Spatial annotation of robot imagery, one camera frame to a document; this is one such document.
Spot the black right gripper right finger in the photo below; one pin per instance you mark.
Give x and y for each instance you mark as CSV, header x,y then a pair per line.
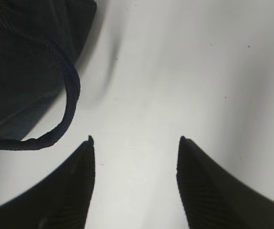
x,y
214,199

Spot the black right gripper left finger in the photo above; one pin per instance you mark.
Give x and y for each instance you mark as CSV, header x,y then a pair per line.
x,y
60,201

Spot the dark blue fabric lunch bag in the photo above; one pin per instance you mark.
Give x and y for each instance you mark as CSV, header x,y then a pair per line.
x,y
40,43

